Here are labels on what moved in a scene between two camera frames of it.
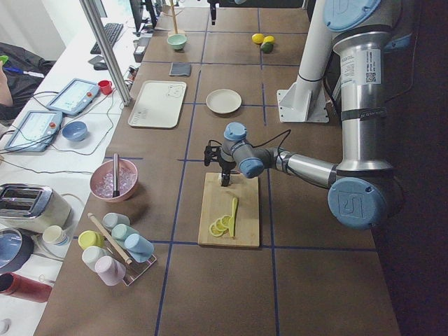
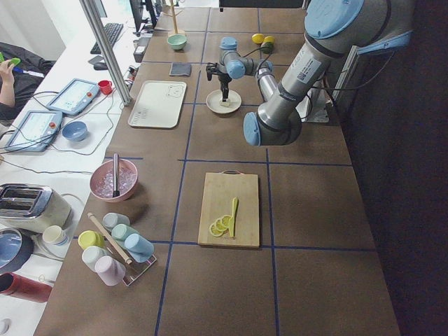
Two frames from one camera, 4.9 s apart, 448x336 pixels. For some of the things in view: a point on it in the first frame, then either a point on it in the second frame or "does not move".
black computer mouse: [100, 66] does not move
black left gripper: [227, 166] to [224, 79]
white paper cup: [54, 234] does not move
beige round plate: [223, 101] does not move
